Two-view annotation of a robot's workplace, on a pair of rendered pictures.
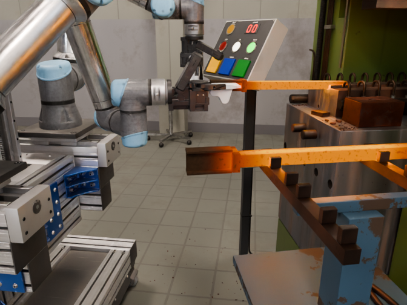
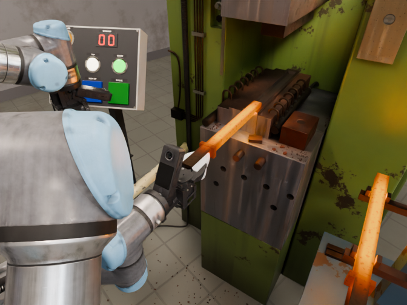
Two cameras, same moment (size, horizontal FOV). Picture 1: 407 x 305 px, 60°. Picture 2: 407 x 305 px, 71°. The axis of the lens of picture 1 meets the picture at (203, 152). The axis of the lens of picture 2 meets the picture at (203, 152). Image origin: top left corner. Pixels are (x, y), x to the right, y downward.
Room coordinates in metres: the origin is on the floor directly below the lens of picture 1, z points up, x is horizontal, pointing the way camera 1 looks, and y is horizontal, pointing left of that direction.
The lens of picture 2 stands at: (0.64, 0.36, 1.46)
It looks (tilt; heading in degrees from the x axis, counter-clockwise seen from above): 38 degrees down; 311
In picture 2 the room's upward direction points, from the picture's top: straight up
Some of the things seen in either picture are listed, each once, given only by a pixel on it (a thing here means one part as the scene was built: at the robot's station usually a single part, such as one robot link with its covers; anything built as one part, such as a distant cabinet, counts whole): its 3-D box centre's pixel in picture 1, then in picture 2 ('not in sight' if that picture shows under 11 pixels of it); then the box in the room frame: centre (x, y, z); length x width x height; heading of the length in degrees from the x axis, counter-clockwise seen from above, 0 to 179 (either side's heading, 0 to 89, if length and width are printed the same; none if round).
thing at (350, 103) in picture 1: (372, 111); (298, 129); (0.92, -0.45, 0.95); 0.12 x 0.09 x 0.07; 97
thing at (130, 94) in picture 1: (131, 93); (120, 238); (0.99, 0.20, 0.98); 0.11 x 0.08 x 0.09; 97
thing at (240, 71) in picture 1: (241, 68); (119, 93); (1.49, -0.16, 1.01); 0.07 x 0.05 x 0.07; 32
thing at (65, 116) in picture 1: (59, 112); not in sight; (1.29, 0.53, 0.87); 0.15 x 0.15 x 0.10
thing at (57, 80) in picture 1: (56, 79); not in sight; (1.29, 0.53, 0.98); 0.13 x 0.12 x 0.14; 0
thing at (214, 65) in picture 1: (214, 65); not in sight; (1.65, -0.05, 1.01); 0.07 x 0.05 x 0.07; 32
